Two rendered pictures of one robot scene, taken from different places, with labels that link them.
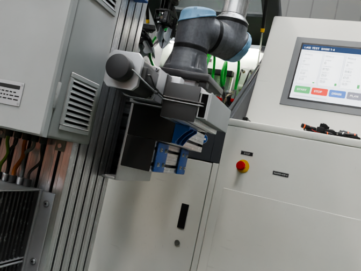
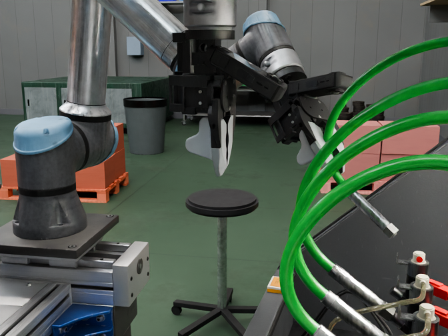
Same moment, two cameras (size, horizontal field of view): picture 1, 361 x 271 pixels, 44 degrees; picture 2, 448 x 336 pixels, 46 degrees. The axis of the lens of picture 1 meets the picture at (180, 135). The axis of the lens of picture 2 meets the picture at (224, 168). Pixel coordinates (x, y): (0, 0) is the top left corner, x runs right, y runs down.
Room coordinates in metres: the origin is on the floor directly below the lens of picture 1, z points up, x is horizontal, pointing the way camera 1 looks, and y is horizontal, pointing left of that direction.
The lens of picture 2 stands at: (1.81, -0.60, 1.42)
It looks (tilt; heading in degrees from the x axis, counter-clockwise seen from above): 13 degrees down; 83
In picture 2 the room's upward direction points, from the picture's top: straight up
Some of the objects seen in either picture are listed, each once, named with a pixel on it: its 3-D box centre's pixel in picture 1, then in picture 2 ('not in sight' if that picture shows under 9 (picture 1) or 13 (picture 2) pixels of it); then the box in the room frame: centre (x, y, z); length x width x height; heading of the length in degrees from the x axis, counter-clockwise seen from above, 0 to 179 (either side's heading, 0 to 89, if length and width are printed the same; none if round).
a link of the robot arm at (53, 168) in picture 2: not in sight; (47, 151); (1.58, 0.51, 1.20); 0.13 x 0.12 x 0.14; 63
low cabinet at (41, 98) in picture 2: not in sight; (103, 102); (0.80, 9.25, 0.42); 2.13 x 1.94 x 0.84; 163
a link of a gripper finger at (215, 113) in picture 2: (171, 28); (217, 117); (1.90, 0.14, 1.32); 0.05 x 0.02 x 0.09; 66
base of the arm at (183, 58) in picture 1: (187, 62); not in sight; (1.43, 0.03, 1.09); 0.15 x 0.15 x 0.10
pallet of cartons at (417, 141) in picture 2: not in sight; (373, 153); (4.01, 4.47, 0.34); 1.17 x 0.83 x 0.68; 162
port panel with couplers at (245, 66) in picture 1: (246, 89); not in sight; (2.31, -0.29, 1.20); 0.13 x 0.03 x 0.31; 66
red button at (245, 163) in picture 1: (241, 165); not in sight; (1.73, -0.26, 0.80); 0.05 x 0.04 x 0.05; 66
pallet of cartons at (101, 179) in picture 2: not in sight; (65, 159); (0.88, 4.63, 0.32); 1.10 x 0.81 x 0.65; 161
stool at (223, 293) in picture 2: not in sight; (223, 261); (2.11, 1.87, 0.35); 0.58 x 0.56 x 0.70; 164
